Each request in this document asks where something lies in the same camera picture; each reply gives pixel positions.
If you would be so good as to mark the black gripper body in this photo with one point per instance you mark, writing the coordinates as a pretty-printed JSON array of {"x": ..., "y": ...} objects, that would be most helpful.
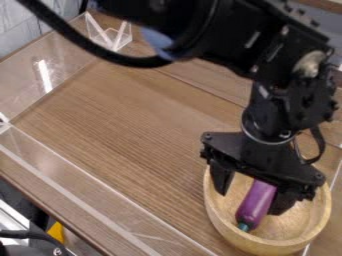
[{"x": 275, "y": 164}]

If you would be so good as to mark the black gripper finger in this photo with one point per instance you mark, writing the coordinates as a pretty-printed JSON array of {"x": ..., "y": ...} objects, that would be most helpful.
[
  {"x": 283, "y": 201},
  {"x": 222, "y": 175}
]

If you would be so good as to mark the purple toy eggplant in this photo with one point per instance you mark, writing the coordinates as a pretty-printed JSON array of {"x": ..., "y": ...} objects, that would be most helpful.
[{"x": 254, "y": 206}]

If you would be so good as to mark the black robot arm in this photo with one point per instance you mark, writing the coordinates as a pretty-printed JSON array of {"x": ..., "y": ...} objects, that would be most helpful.
[{"x": 266, "y": 41}]

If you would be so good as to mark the brown wooden bowl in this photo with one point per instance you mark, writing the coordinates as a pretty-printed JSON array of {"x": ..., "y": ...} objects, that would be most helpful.
[{"x": 281, "y": 235}]

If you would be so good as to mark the black device with yellow label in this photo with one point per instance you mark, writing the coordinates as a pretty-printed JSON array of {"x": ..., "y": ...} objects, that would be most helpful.
[{"x": 64, "y": 237}]

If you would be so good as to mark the clear acrylic corner bracket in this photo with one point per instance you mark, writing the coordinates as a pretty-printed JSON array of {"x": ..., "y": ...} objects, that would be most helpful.
[{"x": 114, "y": 39}]

